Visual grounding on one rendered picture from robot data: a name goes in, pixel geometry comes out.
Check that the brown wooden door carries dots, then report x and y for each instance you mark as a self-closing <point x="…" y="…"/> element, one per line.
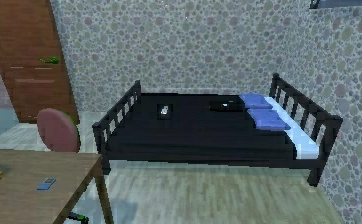
<point x="32" y="60"/>

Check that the blue pillow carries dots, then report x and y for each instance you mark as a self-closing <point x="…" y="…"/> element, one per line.
<point x="268" y="120"/>
<point x="255" y="100"/>

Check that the blue flat card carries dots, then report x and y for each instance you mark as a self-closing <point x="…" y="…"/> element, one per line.
<point x="46" y="184"/>

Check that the flat black device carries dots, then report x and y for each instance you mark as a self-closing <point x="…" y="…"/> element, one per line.
<point x="226" y="106"/>

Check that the brown wooden table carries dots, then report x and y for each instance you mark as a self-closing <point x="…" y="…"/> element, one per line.
<point x="35" y="186"/>

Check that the black bed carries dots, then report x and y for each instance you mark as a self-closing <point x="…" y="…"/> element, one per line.
<point x="195" y="140"/>

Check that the green black object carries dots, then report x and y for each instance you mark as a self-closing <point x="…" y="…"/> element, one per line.
<point x="78" y="217"/>

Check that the pink round chair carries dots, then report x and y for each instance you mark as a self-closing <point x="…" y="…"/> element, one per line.
<point x="57" y="130"/>

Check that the small black box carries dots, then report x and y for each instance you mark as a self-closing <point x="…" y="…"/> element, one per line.
<point x="164" y="111"/>

